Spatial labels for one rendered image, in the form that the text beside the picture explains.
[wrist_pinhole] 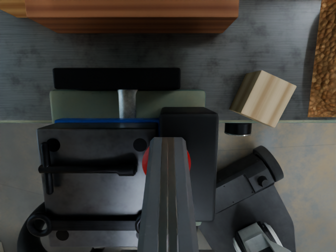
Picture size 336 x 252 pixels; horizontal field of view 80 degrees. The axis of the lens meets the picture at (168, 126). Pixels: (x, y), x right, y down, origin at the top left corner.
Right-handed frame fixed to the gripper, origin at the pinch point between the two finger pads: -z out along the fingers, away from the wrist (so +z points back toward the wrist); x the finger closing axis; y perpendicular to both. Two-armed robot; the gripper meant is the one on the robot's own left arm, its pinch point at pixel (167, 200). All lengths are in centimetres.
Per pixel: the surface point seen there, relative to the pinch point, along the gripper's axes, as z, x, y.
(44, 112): -14.8, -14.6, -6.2
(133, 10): -15.1, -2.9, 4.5
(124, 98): -10.5, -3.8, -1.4
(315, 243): -46, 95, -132
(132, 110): -10.0, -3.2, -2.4
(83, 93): -10.9, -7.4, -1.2
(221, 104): -15.3, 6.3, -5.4
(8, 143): -79, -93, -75
